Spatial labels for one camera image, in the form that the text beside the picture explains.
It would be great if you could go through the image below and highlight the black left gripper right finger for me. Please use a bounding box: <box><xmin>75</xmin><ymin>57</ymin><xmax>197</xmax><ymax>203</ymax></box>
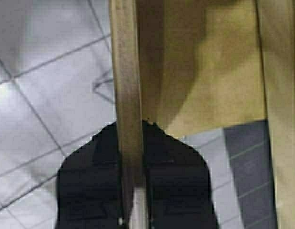
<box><xmin>142</xmin><ymin>121</ymin><xmax>220</xmax><ymax>229</ymax></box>

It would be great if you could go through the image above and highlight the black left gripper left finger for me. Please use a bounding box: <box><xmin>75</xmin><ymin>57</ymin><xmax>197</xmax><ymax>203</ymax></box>
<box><xmin>55</xmin><ymin>122</ymin><xmax>127</xmax><ymax>229</ymax></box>

